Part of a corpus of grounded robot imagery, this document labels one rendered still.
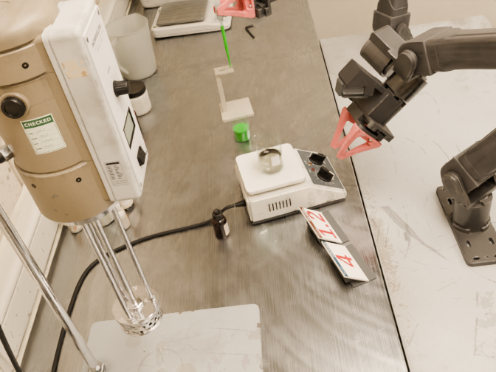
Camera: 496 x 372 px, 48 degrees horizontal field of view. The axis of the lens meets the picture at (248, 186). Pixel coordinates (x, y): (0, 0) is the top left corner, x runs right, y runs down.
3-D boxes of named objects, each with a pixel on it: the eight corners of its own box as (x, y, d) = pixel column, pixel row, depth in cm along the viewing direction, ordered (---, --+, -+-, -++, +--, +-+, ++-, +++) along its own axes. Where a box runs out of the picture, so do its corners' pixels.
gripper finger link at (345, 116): (328, 154, 100) (365, 117, 97) (317, 133, 106) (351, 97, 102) (353, 170, 104) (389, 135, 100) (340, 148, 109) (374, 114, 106)
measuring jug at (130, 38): (145, 91, 156) (130, 43, 147) (105, 91, 160) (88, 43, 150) (168, 58, 169) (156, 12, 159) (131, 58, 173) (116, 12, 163)
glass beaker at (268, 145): (290, 164, 110) (286, 132, 105) (275, 181, 107) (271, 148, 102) (266, 156, 113) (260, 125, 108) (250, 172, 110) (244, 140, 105)
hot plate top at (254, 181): (290, 145, 116) (290, 142, 115) (307, 180, 107) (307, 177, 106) (235, 159, 115) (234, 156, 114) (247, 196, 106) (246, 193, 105)
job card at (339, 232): (328, 211, 111) (327, 196, 108) (349, 240, 104) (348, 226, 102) (300, 221, 110) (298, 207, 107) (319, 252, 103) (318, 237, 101)
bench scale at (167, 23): (230, 31, 177) (228, 17, 174) (152, 40, 181) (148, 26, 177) (234, 6, 191) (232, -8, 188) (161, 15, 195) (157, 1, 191)
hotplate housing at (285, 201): (326, 163, 122) (325, 134, 117) (348, 201, 112) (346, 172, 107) (229, 188, 121) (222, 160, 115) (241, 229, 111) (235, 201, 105)
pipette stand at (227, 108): (249, 99, 146) (240, 55, 137) (254, 116, 140) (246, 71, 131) (218, 106, 145) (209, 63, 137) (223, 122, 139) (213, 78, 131)
